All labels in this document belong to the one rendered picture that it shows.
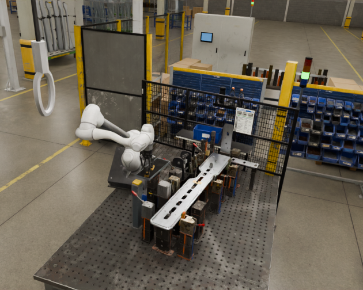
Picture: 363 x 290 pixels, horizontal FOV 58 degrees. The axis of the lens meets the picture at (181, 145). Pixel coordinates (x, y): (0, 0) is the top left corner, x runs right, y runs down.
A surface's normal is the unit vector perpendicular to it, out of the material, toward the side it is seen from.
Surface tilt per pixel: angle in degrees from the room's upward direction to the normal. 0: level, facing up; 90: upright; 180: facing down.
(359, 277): 0
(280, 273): 0
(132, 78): 92
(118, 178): 44
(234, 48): 90
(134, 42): 89
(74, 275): 0
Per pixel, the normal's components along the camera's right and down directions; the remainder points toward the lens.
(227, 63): -0.30, 0.40
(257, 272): 0.06, -0.90
